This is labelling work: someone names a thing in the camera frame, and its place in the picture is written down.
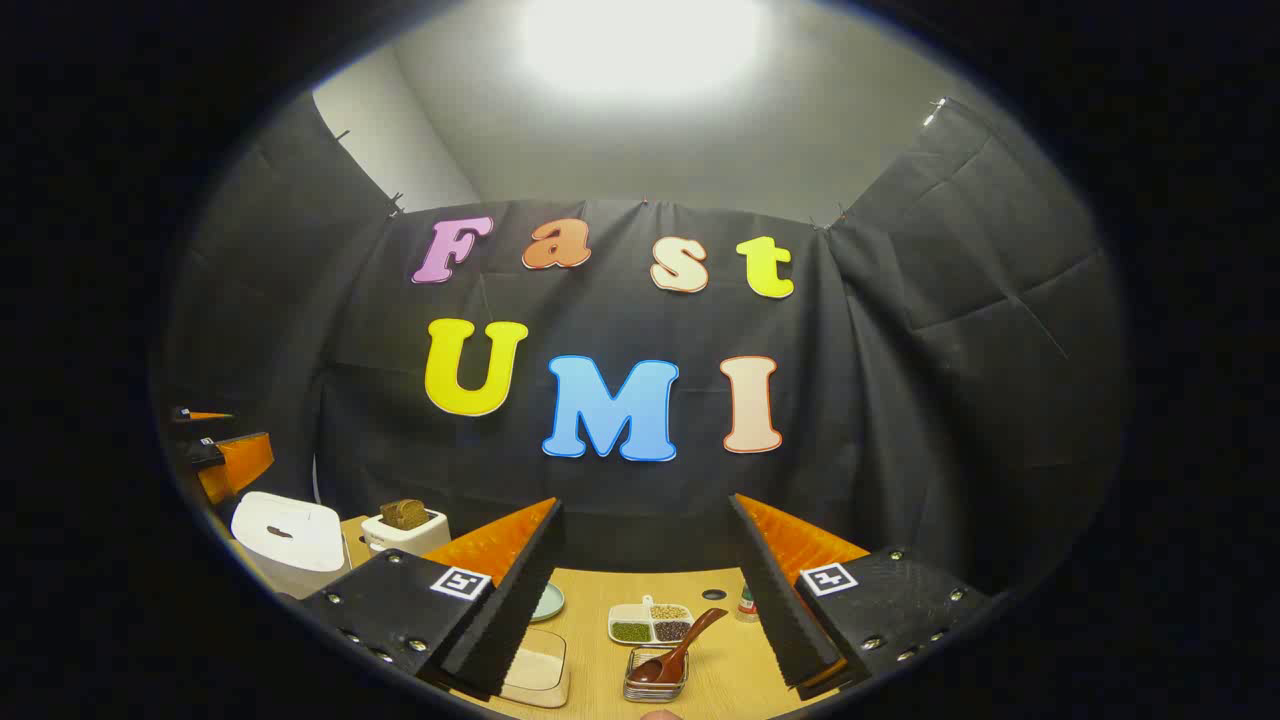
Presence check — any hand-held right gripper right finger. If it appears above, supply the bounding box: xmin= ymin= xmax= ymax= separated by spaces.
xmin=729 ymin=493 xmax=993 ymax=701

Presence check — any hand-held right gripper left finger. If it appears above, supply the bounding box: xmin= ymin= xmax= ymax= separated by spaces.
xmin=300 ymin=498 xmax=565 ymax=699

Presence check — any clear box of rice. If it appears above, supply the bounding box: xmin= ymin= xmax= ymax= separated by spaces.
xmin=498 ymin=627 xmax=572 ymax=710

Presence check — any brown wooden spoon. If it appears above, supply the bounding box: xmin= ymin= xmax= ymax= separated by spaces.
xmin=628 ymin=607 xmax=729 ymax=686

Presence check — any white rice cooker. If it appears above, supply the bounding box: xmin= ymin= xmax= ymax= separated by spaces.
xmin=231 ymin=491 xmax=348 ymax=600

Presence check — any clear square chopstick holder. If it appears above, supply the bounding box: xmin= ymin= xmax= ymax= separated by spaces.
xmin=623 ymin=646 xmax=690 ymax=704

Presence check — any white divided dish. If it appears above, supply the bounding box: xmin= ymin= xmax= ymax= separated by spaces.
xmin=608 ymin=596 xmax=695 ymax=647

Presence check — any white toaster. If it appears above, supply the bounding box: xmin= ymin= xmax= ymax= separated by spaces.
xmin=361 ymin=508 xmax=452 ymax=557

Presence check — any black backdrop cloth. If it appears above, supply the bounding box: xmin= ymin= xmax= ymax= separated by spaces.
xmin=160 ymin=95 xmax=1131 ymax=601

